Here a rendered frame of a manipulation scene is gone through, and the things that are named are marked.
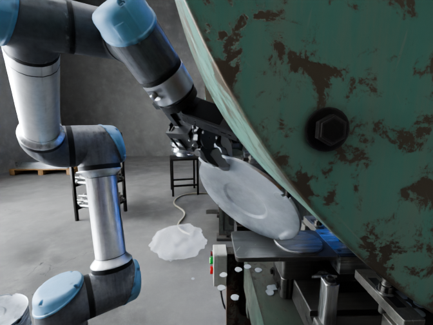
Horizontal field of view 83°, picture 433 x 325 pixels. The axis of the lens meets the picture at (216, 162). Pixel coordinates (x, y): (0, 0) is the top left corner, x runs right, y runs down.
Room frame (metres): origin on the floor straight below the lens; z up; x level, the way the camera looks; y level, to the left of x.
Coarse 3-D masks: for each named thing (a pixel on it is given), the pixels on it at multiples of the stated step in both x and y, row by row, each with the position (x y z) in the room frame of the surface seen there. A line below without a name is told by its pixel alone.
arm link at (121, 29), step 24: (120, 0) 0.33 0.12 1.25; (144, 0) 0.35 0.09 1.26; (96, 24) 0.34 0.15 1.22; (120, 24) 0.33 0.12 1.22; (144, 24) 0.34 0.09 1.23; (120, 48) 0.35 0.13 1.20; (144, 48) 0.35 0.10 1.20; (168, 48) 0.37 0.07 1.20; (144, 72) 0.37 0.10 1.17; (168, 72) 0.38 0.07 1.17
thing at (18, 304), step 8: (0, 296) 1.06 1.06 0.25; (16, 296) 1.06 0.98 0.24; (24, 296) 1.06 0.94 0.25; (0, 304) 1.01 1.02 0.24; (8, 304) 1.01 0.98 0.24; (16, 304) 1.01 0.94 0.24; (24, 304) 1.01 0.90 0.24; (0, 312) 0.96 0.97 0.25; (8, 312) 0.96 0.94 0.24; (16, 312) 0.96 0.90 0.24; (0, 320) 0.92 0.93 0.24; (8, 320) 0.92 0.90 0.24; (16, 320) 0.91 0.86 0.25
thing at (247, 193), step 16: (240, 160) 0.50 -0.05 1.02; (208, 176) 0.62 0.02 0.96; (224, 176) 0.57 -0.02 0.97; (240, 176) 0.53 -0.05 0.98; (256, 176) 0.49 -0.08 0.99; (208, 192) 0.69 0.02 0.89; (224, 192) 0.63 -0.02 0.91; (240, 192) 0.58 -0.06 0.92; (256, 192) 0.53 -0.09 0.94; (272, 192) 0.49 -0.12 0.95; (224, 208) 0.69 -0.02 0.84; (240, 208) 0.63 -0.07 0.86; (256, 208) 0.58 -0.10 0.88; (272, 208) 0.53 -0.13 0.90; (288, 208) 0.49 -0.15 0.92; (256, 224) 0.62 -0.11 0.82; (272, 224) 0.57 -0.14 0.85; (288, 224) 0.52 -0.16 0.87
